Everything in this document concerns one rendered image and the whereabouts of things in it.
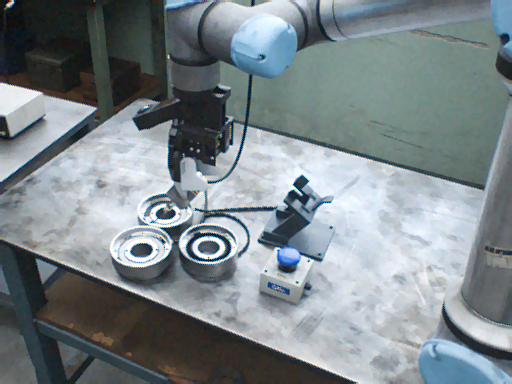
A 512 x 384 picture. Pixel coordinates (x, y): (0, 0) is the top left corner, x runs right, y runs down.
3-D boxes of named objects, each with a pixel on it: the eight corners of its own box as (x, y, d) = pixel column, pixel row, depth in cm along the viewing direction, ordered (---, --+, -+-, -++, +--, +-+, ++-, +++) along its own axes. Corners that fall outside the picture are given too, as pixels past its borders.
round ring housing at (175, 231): (152, 250, 98) (150, 233, 96) (130, 218, 105) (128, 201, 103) (202, 232, 103) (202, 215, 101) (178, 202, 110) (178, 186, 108)
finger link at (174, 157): (175, 187, 86) (176, 137, 81) (167, 184, 86) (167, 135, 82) (189, 174, 90) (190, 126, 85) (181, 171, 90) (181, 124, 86)
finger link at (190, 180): (203, 214, 88) (205, 166, 84) (171, 205, 90) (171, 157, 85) (211, 205, 91) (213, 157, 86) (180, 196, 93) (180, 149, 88)
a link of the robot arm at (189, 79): (158, 60, 76) (185, 41, 82) (160, 90, 78) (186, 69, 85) (207, 71, 74) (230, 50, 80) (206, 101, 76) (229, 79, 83)
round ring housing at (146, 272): (128, 292, 90) (126, 275, 88) (102, 256, 97) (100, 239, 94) (183, 268, 95) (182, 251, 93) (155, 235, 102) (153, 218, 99)
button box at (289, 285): (258, 291, 92) (260, 271, 89) (274, 265, 97) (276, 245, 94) (303, 308, 89) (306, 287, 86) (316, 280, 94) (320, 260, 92)
